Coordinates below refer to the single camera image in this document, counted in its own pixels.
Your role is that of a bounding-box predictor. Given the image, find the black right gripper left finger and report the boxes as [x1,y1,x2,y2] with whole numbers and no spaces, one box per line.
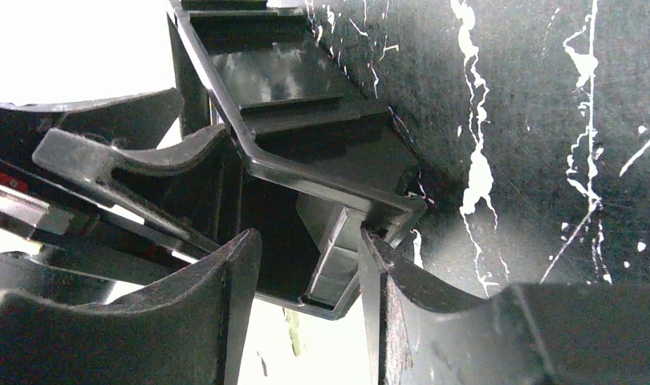
[0,229,262,384]

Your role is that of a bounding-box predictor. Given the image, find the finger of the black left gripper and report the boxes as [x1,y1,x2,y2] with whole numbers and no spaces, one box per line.
[32,124,230,253]
[0,88,184,160]

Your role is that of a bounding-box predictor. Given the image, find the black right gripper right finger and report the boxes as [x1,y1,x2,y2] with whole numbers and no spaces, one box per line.
[359,230,650,384]

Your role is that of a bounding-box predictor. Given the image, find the black card dispenser box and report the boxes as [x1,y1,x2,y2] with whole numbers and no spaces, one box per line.
[167,1,426,320]

